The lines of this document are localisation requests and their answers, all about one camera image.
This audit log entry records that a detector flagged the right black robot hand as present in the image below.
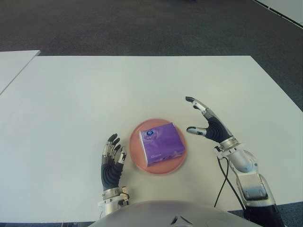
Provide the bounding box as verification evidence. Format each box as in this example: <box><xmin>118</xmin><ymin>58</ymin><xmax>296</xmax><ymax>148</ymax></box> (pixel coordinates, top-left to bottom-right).
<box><xmin>185</xmin><ymin>96</ymin><xmax>235</xmax><ymax>144</ymax></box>

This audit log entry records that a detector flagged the white side table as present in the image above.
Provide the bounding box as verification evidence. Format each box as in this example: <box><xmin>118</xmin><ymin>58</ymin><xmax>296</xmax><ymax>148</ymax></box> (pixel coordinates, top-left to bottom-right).
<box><xmin>0</xmin><ymin>50</ymin><xmax>41</xmax><ymax>96</ymax></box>

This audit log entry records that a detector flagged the purple tissue paper pack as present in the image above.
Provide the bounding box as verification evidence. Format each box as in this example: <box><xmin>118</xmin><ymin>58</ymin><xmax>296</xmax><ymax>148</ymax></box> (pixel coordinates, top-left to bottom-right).
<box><xmin>139</xmin><ymin>122</ymin><xmax>187</xmax><ymax>166</ymax></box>

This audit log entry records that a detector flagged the pink round plate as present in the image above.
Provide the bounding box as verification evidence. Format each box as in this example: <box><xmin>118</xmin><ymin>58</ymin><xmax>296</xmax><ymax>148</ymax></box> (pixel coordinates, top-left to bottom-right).
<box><xmin>129</xmin><ymin>118</ymin><xmax>188</xmax><ymax>176</ymax></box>

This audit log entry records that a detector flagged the grey robot torso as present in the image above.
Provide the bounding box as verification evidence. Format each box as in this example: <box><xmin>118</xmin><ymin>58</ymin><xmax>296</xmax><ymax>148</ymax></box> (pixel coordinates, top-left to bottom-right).
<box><xmin>88</xmin><ymin>200</ymin><xmax>261</xmax><ymax>227</ymax></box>

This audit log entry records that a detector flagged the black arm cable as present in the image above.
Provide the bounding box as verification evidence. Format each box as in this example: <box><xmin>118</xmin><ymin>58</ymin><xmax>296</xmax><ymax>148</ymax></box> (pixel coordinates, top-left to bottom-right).
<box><xmin>214</xmin><ymin>156</ymin><xmax>247</xmax><ymax>214</ymax></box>

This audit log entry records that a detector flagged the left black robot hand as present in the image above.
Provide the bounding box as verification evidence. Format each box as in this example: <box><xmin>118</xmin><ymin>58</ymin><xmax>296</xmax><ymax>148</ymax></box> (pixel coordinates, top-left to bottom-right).
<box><xmin>100</xmin><ymin>133</ymin><xmax>127</xmax><ymax>191</ymax></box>

